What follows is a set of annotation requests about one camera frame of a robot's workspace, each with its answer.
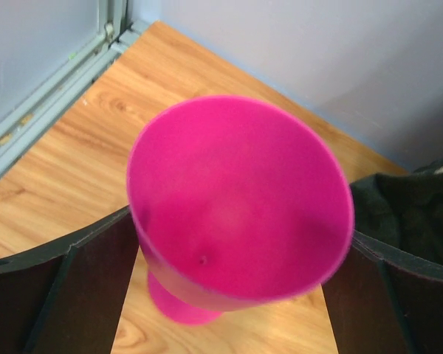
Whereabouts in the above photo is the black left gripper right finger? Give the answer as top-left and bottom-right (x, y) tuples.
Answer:
(322, 232), (443, 353)

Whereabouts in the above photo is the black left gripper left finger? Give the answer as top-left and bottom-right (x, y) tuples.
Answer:
(0, 207), (139, 353)

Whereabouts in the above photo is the pink wine glass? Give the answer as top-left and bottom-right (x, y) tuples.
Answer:
(126, 95), (354, 325)

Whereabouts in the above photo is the black floral pillow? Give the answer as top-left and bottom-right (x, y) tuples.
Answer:
(350, 159), (443, 266)

